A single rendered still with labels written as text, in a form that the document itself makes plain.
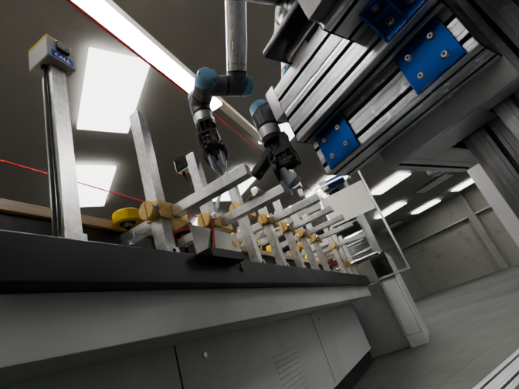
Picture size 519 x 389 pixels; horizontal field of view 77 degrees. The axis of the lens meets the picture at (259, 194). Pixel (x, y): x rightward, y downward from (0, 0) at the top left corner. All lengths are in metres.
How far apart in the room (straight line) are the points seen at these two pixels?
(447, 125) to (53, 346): 0.76
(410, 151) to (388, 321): 2.95
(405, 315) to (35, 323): 3.13
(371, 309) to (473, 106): 3.05
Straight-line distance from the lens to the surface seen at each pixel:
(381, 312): 3.59
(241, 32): 1.28
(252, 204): 1.06
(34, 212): 0.94
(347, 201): 3.57
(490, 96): 0.70
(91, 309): 0.68
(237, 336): 1.39
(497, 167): 0.80
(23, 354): 0.60
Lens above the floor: 0.44
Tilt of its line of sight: 24 degrees up
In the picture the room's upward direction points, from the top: 20 degrees counter-clockwise
